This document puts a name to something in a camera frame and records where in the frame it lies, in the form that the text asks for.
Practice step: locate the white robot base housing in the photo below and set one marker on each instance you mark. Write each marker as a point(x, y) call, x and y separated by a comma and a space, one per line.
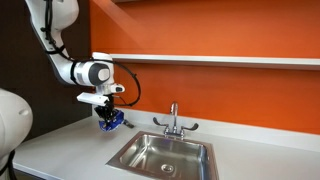
point(13, 120)

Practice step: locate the blue Doritos chip packet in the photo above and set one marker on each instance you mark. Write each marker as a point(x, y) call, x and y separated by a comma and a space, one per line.
point(118, 118)

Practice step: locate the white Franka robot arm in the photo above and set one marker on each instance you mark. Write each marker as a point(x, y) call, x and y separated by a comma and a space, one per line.
point(86, 71)

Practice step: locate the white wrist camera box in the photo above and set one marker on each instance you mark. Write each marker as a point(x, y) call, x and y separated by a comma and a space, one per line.
point(91, 98)

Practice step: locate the stainless steel sink basin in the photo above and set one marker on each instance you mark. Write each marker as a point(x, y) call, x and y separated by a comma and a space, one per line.
point(143, 156)

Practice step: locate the white wall shelf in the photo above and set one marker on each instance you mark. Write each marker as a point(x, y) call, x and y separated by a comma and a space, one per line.
point(213, 61)

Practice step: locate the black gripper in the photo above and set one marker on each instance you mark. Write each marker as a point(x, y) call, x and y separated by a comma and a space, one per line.
point(105, 112)

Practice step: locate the round metal sink drain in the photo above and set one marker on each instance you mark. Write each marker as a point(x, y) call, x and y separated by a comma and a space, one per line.
point(167, 168)

